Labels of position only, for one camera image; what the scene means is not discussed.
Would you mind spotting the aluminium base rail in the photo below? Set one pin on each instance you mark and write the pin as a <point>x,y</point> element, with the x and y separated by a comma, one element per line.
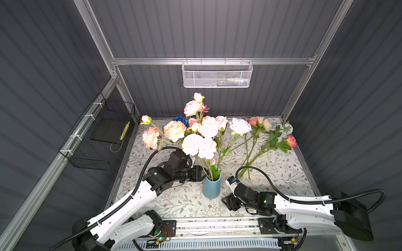
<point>251,226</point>

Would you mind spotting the white rose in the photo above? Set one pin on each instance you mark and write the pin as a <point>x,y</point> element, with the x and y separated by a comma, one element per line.
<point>239,127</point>

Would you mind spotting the pink peony stem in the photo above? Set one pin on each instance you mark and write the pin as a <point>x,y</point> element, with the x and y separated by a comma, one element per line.
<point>207,127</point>

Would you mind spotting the cream double peony stem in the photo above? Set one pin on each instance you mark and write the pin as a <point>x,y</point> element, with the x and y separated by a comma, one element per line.
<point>203,149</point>

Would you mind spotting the white wire basket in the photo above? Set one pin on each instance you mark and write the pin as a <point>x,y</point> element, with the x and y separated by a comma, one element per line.
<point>218,74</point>

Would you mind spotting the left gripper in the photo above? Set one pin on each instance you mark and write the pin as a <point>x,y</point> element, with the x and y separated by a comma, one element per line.
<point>197,174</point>

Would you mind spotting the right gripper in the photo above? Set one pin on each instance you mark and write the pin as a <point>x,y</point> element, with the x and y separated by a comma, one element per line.
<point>229,201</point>

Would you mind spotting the pile of artificial flowers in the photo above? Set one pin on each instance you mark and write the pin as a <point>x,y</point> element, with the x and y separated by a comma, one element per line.
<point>267,137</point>

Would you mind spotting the blue ceramic vase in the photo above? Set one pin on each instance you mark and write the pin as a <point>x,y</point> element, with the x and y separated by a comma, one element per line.
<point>211,189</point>

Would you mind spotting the yellow marker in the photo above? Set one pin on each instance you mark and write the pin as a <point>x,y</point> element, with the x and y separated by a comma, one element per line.
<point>122,136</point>

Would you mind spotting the pink multi-bloom rose stem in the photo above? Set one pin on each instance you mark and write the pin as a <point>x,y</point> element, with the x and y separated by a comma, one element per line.
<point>196,107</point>

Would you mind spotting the floral table mat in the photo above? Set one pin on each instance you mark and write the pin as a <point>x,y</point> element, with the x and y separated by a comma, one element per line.
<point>188,200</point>

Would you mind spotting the blue rose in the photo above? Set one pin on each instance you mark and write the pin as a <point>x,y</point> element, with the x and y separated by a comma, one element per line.
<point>182,119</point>

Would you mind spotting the pink spray rose stem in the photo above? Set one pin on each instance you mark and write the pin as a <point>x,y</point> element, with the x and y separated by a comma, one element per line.
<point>155,138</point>

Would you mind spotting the black wire basket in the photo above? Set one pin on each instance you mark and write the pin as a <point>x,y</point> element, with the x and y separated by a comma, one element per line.
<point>95,144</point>

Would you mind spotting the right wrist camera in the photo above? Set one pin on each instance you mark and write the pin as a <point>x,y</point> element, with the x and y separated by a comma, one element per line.
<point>232,183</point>

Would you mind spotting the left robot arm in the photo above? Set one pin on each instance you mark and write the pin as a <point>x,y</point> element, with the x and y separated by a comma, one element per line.
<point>112,228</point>

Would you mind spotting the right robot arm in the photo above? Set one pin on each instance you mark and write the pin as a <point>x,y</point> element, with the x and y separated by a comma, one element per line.
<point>338,212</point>

